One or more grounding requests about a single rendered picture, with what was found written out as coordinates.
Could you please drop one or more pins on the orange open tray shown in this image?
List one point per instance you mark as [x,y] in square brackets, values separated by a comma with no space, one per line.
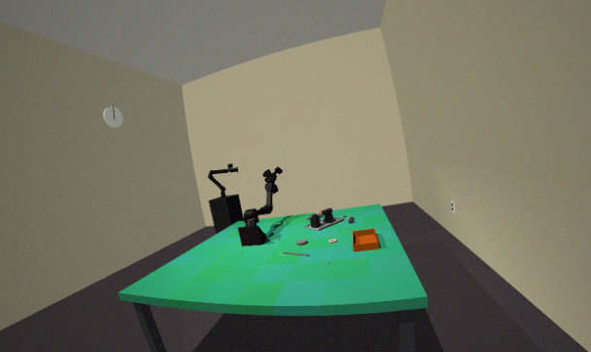
[365,240]

